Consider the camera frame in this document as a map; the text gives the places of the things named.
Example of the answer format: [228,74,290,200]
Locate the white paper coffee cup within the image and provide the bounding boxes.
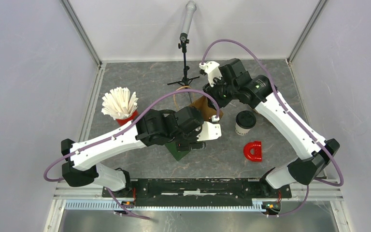
[235,123,251,136]

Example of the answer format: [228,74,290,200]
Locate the red horseshoe shaped object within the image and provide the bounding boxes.
[243,141,262,162]

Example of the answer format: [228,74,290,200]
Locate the black tripod with grey tube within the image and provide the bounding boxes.
[167,0,199,87]

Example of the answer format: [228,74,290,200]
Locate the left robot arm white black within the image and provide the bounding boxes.
[61,106,207,197]

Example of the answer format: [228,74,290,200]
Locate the green brown paper bag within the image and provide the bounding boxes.
[165,92,216,161]

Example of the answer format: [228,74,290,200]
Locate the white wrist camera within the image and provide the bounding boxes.
[199,61,222,87]
[197,116,222,142]

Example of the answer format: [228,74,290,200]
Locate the red cup holder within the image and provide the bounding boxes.
[116,110,139,126]

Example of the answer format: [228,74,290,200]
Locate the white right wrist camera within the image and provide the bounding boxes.
[199,61,222,87]

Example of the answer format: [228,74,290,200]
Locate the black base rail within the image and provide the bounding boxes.
[114,178,292,207]

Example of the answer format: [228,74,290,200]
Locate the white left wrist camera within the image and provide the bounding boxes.
[197,116,222,142]

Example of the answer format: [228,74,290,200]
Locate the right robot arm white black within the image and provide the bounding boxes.
[199,58,340,197]

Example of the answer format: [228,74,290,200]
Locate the black plastic cup lid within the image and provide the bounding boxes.
[235,110,257,129]

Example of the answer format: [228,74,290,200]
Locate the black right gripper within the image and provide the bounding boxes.
[202,74,238,111]

